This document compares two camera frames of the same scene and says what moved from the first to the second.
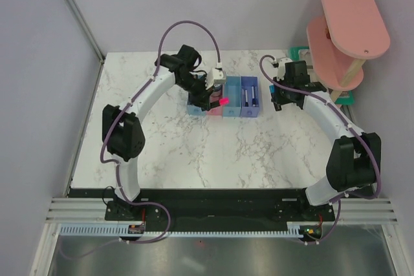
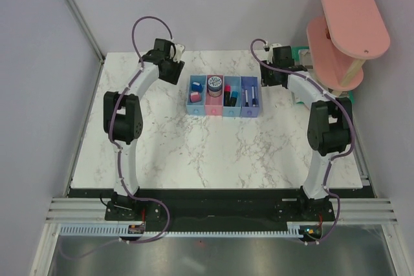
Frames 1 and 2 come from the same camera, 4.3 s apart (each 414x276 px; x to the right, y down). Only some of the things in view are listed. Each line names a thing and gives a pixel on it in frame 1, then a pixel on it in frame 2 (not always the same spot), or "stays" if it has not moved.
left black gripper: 202,99 to 178,68
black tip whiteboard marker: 246,101 stays
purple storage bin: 246,83 stays
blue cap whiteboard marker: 254,101 stays
